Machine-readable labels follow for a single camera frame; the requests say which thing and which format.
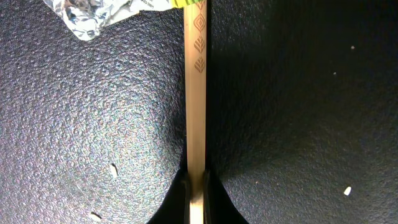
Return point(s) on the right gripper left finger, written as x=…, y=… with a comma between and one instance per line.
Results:
x=175, y=206

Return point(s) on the wooden chopstick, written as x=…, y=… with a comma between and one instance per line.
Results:
x=195, y=16

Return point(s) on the round black serving tray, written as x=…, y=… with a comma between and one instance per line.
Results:
x=301, y=115

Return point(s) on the yellow green snack wrapper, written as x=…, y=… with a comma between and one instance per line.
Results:
x=183, y=3

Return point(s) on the clear plastic wrapper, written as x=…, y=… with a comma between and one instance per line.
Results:
x=87, y=18

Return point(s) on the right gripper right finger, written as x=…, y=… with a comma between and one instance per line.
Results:
x=218, y=207

